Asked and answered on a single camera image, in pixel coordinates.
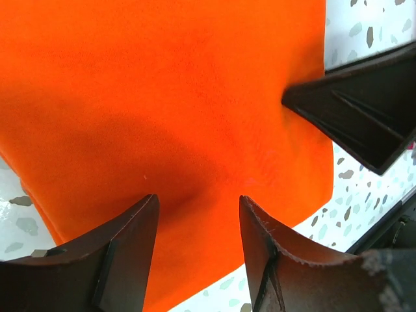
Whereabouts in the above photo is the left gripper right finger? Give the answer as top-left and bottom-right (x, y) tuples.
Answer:
(239, 196), (415, 311)

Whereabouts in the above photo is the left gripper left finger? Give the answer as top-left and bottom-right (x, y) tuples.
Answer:
(1, 194), (159, 312)

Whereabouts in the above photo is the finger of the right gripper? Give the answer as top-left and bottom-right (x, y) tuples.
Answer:
(281, 42), (415, 176)

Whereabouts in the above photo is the orange t shirt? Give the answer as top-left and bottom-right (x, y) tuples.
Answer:
(1, 1), (333, 311)

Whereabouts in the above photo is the aluminium frame rail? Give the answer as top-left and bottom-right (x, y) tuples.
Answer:
(346, 187), (415, 255)

